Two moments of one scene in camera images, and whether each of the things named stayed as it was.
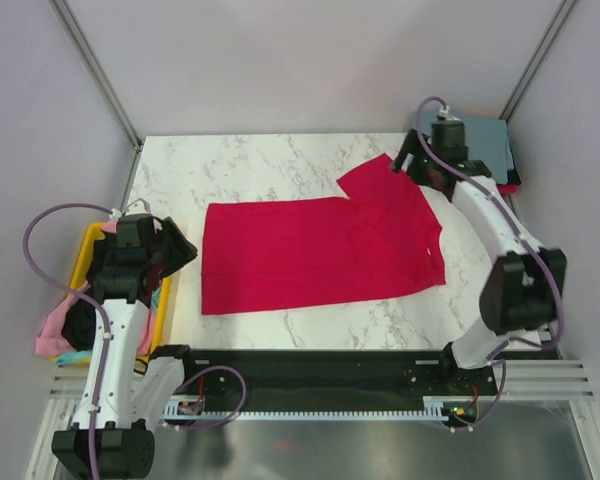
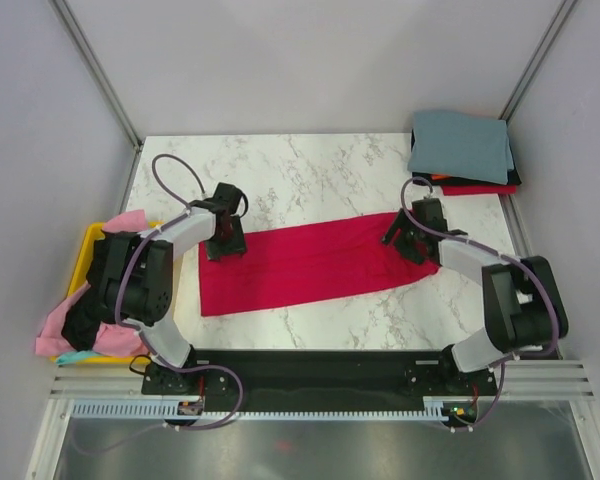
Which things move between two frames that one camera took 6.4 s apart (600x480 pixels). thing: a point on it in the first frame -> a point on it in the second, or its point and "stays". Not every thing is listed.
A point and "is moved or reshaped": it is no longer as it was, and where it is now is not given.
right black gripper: (414, 170) -> (398, 222)
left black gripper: (182, 250) -> (237, 245)
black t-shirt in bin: (79, 332) stays
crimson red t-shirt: (379, 239) is moved or reshaped
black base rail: (337, 380) stays
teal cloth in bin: (86, 356) stays
